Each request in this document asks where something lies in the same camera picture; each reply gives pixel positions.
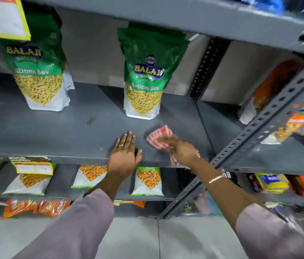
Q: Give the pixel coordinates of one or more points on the person's right hand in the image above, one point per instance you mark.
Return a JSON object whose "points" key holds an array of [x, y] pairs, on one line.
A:
{"points": [[183, 151]]}

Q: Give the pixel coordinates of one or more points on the person's left hand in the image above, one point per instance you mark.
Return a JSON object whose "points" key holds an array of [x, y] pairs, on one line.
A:
{"points": [[122, 161]]}

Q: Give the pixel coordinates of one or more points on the person's left thumb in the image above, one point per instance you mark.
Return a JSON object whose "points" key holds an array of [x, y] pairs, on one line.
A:
{"points": [[139, 156]]}

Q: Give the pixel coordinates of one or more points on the person's left little finger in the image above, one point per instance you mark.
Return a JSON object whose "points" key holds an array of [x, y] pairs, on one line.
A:
{"points": [[115, 151]]}

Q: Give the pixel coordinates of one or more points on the person's right fingers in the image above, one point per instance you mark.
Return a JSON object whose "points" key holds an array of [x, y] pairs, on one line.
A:
{"points": [[169, 141]]}

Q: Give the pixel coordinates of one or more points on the person's left middle finger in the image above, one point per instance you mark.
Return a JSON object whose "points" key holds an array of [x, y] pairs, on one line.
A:
{"points": [[128, 140]]}

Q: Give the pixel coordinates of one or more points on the red white checked cloth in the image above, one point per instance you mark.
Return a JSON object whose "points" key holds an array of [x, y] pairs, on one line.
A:
{"points": [[157, 138]]}

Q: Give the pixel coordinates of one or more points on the person's left forearm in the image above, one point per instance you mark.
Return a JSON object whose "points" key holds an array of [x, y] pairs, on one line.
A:
{"points": [[87, 218]]}

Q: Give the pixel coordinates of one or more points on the person's right forearm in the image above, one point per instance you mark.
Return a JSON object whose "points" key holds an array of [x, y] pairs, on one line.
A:
{"points": [[243, 213]]}

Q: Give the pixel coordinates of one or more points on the grey metal shelf rack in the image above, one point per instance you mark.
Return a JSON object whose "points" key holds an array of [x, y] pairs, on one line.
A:
{"points": [[276, 156], [87, 126]]}

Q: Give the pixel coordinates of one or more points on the large green snack packet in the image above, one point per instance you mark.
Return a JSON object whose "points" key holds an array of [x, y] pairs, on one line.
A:
{"points": [[148, 75], [40, 70]]}

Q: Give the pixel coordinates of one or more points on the pale blue pink packet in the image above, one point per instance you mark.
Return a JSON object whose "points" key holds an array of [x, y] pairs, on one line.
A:
{"points": [[205, 204]]}

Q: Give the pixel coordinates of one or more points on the yellow blue snack packet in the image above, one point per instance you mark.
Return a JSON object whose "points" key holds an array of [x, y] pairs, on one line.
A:
{"points": [[273, 182]]}

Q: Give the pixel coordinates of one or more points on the clear packet of orange snack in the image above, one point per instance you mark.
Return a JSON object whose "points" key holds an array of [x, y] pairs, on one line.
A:
{"points": [[270, 88]]}

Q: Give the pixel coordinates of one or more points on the orange yellow snack packet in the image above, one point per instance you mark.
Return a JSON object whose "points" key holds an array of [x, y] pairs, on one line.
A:
{"points": [[294, 121]]}

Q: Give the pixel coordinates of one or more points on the grey silver packet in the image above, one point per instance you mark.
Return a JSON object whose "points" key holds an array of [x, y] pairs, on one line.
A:
{"points": [[300, 221]]}

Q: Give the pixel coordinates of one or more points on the yellow bordered white label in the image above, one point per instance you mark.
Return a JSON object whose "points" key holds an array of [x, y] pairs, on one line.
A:
{"points": [[1, 17]]}

